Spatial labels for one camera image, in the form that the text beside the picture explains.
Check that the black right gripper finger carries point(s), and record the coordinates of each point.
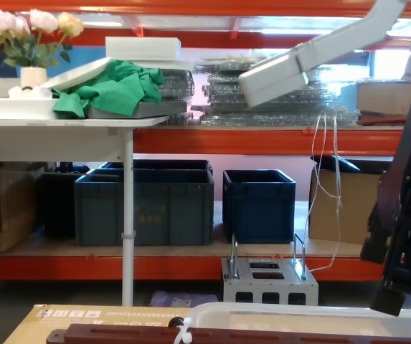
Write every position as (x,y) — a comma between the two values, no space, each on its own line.
(406,258)

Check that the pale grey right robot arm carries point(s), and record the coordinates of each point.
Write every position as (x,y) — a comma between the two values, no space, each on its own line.
(338,46)

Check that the large open cardboard box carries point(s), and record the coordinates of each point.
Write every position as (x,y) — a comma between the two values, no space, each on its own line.
(348,208)

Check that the small brown cardboard box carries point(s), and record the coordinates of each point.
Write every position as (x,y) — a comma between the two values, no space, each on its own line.
(381,96)

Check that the clear plastic bin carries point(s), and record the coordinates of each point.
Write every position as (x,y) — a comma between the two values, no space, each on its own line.
(298,315)

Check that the small blue plastic crate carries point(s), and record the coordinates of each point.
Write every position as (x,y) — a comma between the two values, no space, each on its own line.
(259,211)

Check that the orange steel shelf rack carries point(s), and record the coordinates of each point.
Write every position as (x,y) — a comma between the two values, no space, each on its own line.
(226,139)

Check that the red-brown slotted plastic rack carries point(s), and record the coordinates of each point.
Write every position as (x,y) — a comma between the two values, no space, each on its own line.
(226,337)

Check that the tall stack of clear trays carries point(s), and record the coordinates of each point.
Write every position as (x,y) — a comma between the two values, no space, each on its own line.
(226,93)

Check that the large grey-blue plastic crate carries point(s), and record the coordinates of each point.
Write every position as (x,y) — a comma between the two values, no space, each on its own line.
(169,211)

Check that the dark blue plastic crate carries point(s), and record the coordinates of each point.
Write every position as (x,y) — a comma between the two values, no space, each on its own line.
(169,164)

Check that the pale purple cloth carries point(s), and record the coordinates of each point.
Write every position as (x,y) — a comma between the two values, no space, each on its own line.
(180,299)

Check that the small stack of clear trays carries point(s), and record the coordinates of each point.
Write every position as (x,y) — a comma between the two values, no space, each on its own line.
(178,84)

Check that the flat grey tray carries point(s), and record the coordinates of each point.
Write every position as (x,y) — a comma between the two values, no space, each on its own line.
(137,109)

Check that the thick white foam block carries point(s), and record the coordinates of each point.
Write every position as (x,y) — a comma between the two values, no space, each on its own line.
(144,48)

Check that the green cloth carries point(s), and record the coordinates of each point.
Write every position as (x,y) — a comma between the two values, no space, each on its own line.
(112,86)

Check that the white table with round leg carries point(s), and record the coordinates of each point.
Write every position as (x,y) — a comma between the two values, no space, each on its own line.
(83,123)

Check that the printed flat cardboard box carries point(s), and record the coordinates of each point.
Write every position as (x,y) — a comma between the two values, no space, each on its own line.
(83,320)

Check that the black plastic crate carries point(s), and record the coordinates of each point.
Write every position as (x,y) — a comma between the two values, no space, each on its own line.
(60,208)

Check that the flat white foam sheet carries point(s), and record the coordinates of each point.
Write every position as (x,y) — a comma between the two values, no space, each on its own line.
(76,73)

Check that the white flower vase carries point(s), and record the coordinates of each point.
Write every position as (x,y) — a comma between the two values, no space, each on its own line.
(33,78)

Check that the corrugated cardboard box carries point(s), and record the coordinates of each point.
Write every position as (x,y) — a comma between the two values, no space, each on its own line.
(4,204)

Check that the white foam tray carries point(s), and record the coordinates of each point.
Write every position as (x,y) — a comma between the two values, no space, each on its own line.
(8,105)

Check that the pink and cream flower bouquet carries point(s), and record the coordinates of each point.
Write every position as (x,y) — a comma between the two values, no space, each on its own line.
(29,32)

